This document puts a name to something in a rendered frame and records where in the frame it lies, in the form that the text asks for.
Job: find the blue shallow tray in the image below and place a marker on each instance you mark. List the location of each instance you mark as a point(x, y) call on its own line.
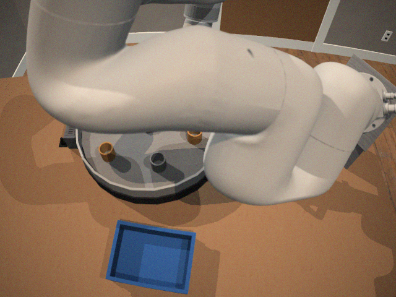
point(148, 256)

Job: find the grey metal bushing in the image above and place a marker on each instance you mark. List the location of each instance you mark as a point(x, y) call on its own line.
point(155, 157)

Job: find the bronze bushing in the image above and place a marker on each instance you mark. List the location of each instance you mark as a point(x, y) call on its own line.
point(194, 140)
point(104, 147)

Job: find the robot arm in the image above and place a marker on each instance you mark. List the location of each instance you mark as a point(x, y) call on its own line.
point(281, 131)

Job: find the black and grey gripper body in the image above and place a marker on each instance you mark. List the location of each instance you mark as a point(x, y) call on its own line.
point(192, 21)

